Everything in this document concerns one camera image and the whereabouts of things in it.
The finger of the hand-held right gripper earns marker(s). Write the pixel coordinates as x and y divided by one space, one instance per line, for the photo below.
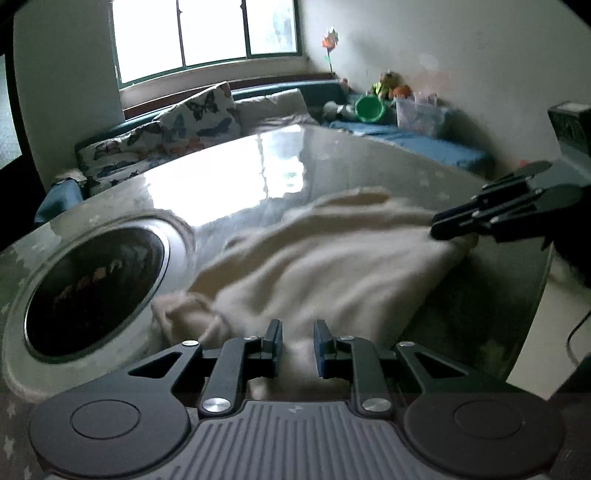
531 214
508 194

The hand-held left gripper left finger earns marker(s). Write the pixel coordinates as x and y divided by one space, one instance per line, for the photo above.
276 344

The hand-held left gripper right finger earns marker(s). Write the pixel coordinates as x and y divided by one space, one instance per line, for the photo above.
319 350

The cream sweatshirt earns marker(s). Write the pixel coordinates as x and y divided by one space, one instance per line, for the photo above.
323 277

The blue mattress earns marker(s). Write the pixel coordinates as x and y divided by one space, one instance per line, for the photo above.
438 150

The green quilted star tablecloth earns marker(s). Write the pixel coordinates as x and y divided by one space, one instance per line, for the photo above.
392 175

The clear plastic storage box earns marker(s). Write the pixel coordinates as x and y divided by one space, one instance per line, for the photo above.
415 115

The green plastic bucket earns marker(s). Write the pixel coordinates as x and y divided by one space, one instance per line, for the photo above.
369 108

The orange green plush toy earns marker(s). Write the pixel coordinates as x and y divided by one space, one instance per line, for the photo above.
388 83

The round black induction cooktop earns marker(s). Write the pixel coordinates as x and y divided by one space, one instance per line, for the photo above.
92 290

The white grey plush toy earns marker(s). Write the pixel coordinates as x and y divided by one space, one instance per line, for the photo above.
334 110

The teal sofa bench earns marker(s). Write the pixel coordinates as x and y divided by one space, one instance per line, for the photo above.
323 90

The colourful pinwheel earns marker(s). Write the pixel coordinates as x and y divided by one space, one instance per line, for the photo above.
330 41

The beige cushion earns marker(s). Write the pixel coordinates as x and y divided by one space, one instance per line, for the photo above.
272 108

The butterfly print pillow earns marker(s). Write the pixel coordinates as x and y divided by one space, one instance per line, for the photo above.
124 157
203 115

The blue cloth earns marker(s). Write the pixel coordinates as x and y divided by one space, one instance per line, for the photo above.
60 198

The white crumpled cloth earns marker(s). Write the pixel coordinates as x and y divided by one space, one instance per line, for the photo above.
69 175

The green framed window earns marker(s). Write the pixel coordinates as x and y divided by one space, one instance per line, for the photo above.
207 27

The dark door with frosted glass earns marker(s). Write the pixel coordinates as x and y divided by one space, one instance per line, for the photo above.
7 115

